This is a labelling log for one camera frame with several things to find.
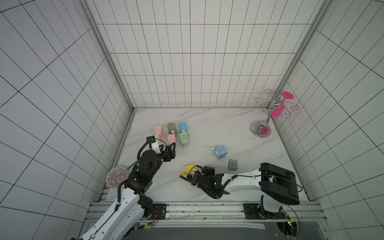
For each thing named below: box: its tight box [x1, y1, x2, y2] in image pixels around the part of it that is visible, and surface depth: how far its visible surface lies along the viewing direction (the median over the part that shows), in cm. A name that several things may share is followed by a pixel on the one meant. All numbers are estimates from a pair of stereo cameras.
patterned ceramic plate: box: [106, 165, 129, 188], surface depth 85 cm
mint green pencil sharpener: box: [179, 132, 190, 151], surface depth 96 cm
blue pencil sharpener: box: [210, 145, 228, 160], surface depth 89 cm
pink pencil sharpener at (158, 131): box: [154, 125, 164, 139], surface depth 100 cm
